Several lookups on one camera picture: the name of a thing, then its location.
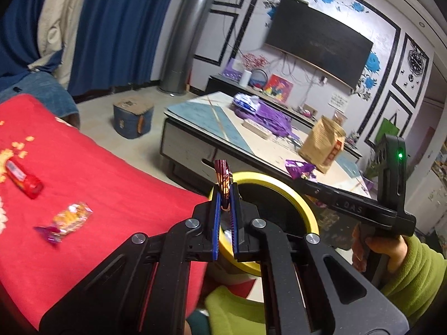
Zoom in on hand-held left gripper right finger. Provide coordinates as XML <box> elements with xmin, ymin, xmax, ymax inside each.
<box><xmin>230</xmin><ymin>183</ymin><xmax>410</xmax><ymax>335</ymax></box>

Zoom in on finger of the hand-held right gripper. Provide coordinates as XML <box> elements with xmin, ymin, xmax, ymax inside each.
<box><xmin>301</xmin><ymin>177</ymin><xmax>336</xmax><ymax>206</ymax></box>

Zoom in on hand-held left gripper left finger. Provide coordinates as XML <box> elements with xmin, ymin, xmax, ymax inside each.
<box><xmin>39</xmin><ymin>186</ymin><xmax>222</xmax><ymax>335</ymax></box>

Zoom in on yellow round bin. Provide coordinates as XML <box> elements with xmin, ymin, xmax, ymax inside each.
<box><xmin>210</xmin><ymin>172</ymin><xmax>321</xmax><ymax>277</ymax></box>

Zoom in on purple snack wrapper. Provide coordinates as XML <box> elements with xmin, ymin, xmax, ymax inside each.
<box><xmin>284</xmin><ymin>159</ymin><xmax>318</xmax><ymax>183</ymax></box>

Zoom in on dark red candy wrapper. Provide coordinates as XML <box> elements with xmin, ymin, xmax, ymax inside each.
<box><xmin>214</xmin><ymin>159</ymin><xmax>233</xmax><ymax>212</ymax></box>

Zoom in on person's right forearm green sleeve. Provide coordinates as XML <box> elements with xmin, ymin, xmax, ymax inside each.
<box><xmin>379</xmin><ymin>235</ymin><xmax>447</xmax><ymax>335</ymax></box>

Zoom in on person's right hand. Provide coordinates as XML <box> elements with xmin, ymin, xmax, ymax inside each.
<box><xmin>352</xmin><ymin>223</ymin><xmax>410</xmax><ymax>276</ymax></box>

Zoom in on brown paper bag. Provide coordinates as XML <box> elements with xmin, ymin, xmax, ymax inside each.
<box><xmin>298</xmin><ymin>116</ymin><xmax>347</xmax><ymax>175</ymax></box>

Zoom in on green paper bag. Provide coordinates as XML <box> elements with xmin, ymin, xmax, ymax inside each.
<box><xmin>375</xmin><ymin>118</ymin><xmax>401</xmax><ymax>148</ymax></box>

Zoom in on purple plastic bag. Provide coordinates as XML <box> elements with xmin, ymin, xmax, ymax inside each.
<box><xmin>233</xmin><ymin>102</ymin><xmax>301</xmax><ymax>141</ymax></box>

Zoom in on person's green clothing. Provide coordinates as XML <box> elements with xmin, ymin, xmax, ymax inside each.
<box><xmin>204</xmin><ymin>284</ymin><xmax>265</xmax><ymax>335</ymax></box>

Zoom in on glass top coffee table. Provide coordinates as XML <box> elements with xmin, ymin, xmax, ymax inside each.
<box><xmin>160</xmin><ymin>91</ymin><xmax>373</xmax><ymax>214</ymax></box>

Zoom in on colourful picture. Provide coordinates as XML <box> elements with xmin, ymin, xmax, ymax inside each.
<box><xmin>263</xmin><ymin>74</ymin><xmax>294</xmax><ymax>103</ymax></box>

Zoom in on blue white tissue pack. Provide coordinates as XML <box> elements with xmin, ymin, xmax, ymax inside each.
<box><xmin>233</xmin><ymin>92</ymin><xmax>261</xmax><ymax>111</ymax></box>

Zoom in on red floral blanket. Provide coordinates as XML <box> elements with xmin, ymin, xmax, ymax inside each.
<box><xmin>0</xmin><ymin>94</ymin><xmax>252</xmax><ymax>331</ymax></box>

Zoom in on round framed ornament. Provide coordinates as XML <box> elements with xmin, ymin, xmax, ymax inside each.
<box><xmin>249</xmin><ymin>69</ymin><xmax>269</xmax><ymax>90</ymax></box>

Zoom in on blue fabric stool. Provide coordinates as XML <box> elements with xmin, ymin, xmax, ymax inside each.
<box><xmin>112</xmin><ymin>94</ymin><xmax>155</xmax><ymax>141</ymax></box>

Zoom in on black television stand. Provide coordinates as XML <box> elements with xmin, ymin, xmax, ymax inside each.
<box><xmin>204</xmin><ymin>74</ymin><xmax>364</xmax><ymax>160</ymax></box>

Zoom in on orange snack packet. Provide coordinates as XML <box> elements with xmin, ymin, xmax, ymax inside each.
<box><xmin>52</xmin><ymin>201</ymin><xmax>94</xmax><ymax>235</ymax></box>

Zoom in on pink dried flowers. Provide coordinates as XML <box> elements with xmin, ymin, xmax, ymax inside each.
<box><xmin>241</xmin><ymin>52</ymin><xmax>270</xmax><ymax>69</ymax></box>

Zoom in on purple box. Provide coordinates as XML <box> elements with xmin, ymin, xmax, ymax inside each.
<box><xmin>222</xmin><ymin>59</ymin><xmax>244</xmax><ymax>81</ymax></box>

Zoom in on small purple candy wrapper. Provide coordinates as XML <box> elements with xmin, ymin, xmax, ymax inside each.
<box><xmin>34</xmin><ymin>226</ymin><xmax>64</xmax><ymax>244</ymax></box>

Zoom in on grey tower air conditioner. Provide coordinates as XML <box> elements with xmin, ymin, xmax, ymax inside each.
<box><xmin>159</xmin><ymin>0</ymin><xmax>221</xmax><ymax>97</ymax></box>

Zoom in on red sausage wrapper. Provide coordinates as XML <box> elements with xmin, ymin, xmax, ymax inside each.
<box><xmin>5</xmin><ymin>161</ymin><xmax>45</xmax><ymax>200</ymax></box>

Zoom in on dark blue curtain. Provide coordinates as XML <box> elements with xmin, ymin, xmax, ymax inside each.
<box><xmin>67</xmin><ymin>0</ymin><xmax>183</xmax><ymax>97</ymax></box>
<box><xmin>0</xmin><ymin>0</ymin><xmax>66</xmax><ymax>83</ymax></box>

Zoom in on blue sofa cover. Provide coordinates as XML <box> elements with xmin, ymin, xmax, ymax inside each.
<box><xmin>0</xmin><ymin>71</ymin><xmax>81</xmax><ymax>128</ymax></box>

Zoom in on beige curtain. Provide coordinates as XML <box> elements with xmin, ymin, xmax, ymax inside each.
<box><xmin>27</xmin><ymin>0</ymin><xmax>94</xmax><ymax>90</ymax></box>

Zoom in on white wall calendar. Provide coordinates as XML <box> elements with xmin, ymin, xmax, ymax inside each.
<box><xmin>328</xmin><ymin>92</ymin><xmax>347</xmax><ymax>110</ymax></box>

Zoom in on black wall clock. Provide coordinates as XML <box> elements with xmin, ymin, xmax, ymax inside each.
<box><xmin>407</xmin><ymin>46</ymin><xmax>429</xmax><ymax>78</ymax></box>

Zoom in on black wall television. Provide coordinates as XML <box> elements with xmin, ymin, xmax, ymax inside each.
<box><xmin>263</xmin><ymin>0</ymin><xmax>375</xmax><ymax>90</ymax></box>

